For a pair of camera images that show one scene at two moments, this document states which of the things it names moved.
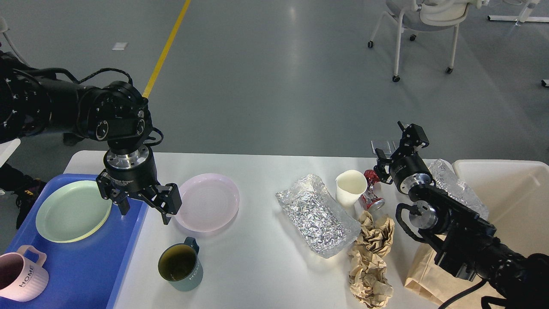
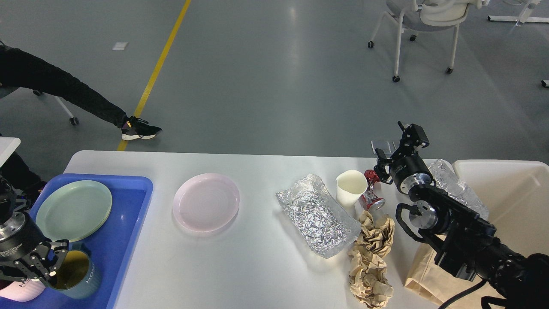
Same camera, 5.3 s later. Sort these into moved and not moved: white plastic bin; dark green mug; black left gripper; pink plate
Moved: dark green mug; black left gripper
Not moved: pink plate; white plastic bin
